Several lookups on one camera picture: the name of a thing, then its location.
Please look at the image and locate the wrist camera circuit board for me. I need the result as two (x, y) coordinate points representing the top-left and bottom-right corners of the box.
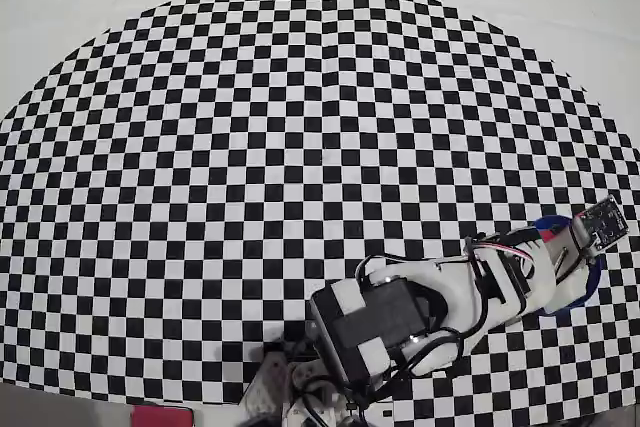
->
(572, 193), (630, 254)

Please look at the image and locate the blue round box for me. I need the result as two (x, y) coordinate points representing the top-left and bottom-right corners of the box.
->
(534, 215), (607, 317)

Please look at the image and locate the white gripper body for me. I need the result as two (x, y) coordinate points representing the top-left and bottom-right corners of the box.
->
(499, 226), (584, 316)

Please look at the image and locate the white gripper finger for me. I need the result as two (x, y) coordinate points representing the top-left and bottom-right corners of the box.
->
(547, 246), (599, 311)

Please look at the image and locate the black cable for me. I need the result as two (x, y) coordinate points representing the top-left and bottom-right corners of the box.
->
(349, 252), (464, 427)

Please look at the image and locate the red flat object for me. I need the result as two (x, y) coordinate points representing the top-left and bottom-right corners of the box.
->
(130, 404), (195, 427)

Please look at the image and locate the black white checkerboard mat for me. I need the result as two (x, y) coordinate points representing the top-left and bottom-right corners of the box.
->
(0, 0), (640, 421)

